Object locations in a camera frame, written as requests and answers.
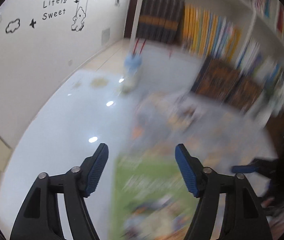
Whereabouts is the dark ornate encyclopedia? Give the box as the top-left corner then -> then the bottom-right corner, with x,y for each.
225,76 -> 263,113
190,56 -> 241,102

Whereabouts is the orange yellow book row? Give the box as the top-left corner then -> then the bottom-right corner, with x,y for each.
181,4 -> 242,62

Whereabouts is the white bottle blue cap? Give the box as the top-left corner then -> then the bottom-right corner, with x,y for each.
121,54 -> 142,93

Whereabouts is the dark volume book set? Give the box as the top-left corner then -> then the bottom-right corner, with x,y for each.
136,0 -> 185,44

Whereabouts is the left dark ornate encyclopedia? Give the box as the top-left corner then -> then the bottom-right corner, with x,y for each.
190,56 -> 241,102

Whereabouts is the white blue book row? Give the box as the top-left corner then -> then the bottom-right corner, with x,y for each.
236,37 -> 284,92

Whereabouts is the patterned fan motif mat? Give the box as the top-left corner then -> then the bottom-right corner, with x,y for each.
119,93 -> 275,174

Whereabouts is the pink right sleeve forearm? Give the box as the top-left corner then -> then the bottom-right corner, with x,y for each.
262,198 -> 284,239

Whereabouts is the green cover picture book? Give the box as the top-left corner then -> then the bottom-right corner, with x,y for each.
108,155 -> 198,239

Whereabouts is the right dark ornate encyclopedia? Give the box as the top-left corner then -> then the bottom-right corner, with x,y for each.
225,76 -> 263,113

